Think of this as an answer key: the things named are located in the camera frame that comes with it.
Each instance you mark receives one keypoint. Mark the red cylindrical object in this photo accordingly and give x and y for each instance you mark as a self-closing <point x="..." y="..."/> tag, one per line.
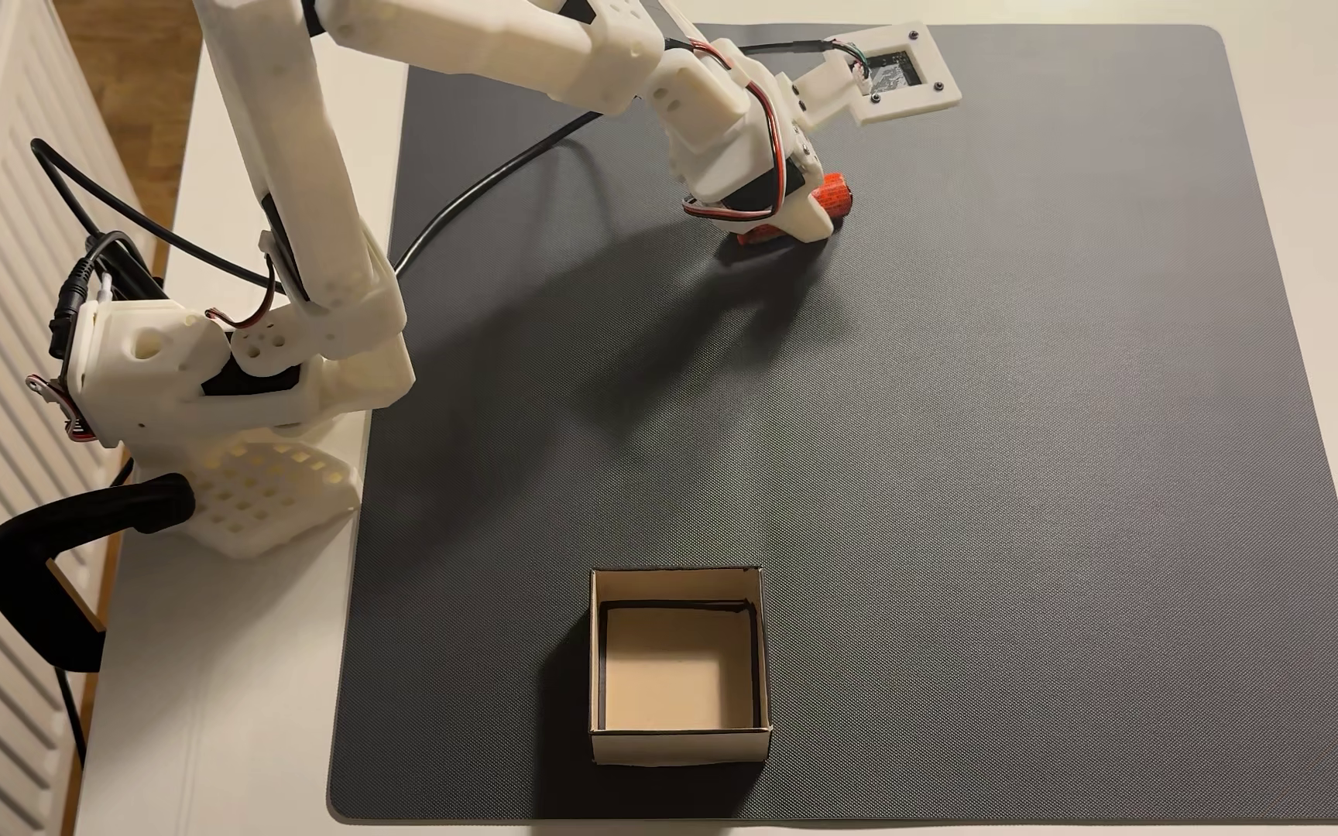
<point x="836" y="196"/>

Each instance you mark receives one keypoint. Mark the white square camera module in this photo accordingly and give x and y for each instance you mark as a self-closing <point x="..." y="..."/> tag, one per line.
<point x="890" y="76"/>

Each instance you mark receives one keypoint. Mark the small open cardboard box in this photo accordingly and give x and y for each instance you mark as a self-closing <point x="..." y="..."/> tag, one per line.
<point x="681" y="673"/>

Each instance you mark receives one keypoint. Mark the dark grey table mat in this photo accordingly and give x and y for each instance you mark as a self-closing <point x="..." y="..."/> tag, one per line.
<point x="971" y="464"/>

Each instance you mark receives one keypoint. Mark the black table clamp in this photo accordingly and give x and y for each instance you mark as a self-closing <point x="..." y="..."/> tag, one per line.
<point x="30" y="557"/>

